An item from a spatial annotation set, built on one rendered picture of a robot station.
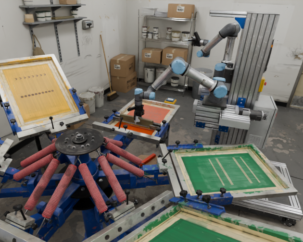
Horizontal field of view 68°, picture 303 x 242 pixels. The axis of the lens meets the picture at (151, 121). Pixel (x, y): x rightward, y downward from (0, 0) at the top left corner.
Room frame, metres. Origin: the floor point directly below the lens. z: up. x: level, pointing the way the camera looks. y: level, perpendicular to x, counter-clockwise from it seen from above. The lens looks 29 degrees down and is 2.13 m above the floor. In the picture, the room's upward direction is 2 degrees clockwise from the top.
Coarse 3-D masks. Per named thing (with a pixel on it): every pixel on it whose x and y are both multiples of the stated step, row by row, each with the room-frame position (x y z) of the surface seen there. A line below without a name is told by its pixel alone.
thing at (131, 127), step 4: (144, 108) 2.39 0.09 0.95; (148, 108) 2.39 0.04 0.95; (152, 108) 2.39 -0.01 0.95; (132, 112) 2.26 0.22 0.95; (116, 124) 1.98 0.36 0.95; (124, 124) 1.99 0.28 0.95; (128, 124) 1.99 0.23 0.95; (124, 128) 1.91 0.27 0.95; (128, 128) 1.91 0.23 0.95; (132, 128) 1.92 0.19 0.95
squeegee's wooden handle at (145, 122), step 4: (120, 116) 2.01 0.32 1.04; (124, 116) 1.99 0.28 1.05; (128, 116) 1.98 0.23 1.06; (132, 116) 1.98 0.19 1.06; (124, 120) 1.99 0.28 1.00; (128, 120) 1.98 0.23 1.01; (132, 120) 1.96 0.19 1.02; (140, 120) 1.93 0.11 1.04; (144, 120) 1.92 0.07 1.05; (148, 120) 1.91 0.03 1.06; (140, 124) 1.93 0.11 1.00; (144, 124) 1.92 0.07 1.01; (148, 124) 1.90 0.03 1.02; (152, 124) 1.90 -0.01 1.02
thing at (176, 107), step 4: (132, 100) 2.51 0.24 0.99; (144, 100) 2.55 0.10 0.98; (148, 100) 2.53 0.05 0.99; (152, 100) 2.54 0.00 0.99; (128, 104) 2.40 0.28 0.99; (132, 104) 2.46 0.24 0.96; (156, 104) 2.49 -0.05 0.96; (160, 104) 2.47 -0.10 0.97; (164, 104) 2.45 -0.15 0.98; (168, 104) 2.45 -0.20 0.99; (172, 104) 2.45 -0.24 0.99; (124, 108) 2.29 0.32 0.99; (176, 108) 2.35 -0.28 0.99; (120, 112) 2.18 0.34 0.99; (172, 112) 2.23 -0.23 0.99; (176, 112) 2.28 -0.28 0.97; (172, 116) 2.14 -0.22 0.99; (112, 120) 2.01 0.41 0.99; (168, 120) 2.05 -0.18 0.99; (108, 124) 1.94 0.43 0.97; (168, 124) 2.02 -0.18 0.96
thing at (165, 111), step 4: (156, 108) 2.40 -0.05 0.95; (160, 108) 2.40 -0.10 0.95; (164, 112) 2.29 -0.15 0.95; (160, 116) 2.20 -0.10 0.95; (164, 116) 2.20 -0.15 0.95; (160, 120) 2.11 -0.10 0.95; (136, 128) 1.92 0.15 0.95; (140, 128) 1.92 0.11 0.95; (144, 128) 1.93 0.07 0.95; (140, 132) 1.85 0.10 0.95; (144, 132) 1.85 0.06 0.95; (148, 132) 1.86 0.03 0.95; (152, 132) 1.86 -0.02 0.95
